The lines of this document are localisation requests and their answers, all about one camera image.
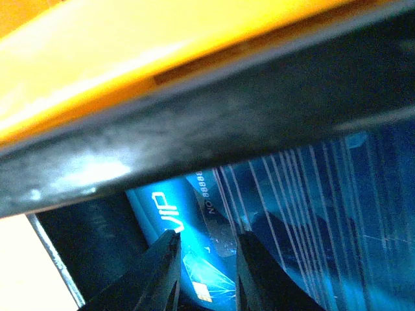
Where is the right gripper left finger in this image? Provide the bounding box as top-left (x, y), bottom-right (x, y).
top-left (86, 229), bottom-right (181, 310)

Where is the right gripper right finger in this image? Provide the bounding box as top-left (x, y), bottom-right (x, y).
top-left (235, 231), bottom-right (323, 310)

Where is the blue credit card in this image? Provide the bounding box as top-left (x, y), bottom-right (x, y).
top-left (217, 121), bottom-right (414, 310)
top-left (126, 170), bottom-right (237, 310)

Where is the black right card bin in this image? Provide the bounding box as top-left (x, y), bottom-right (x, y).
top-left (1, 1), bottom-right (414, 310)

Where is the yellow middle card bin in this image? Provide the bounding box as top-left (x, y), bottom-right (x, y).
top-left (0, 0), bottom-right (374, 146)

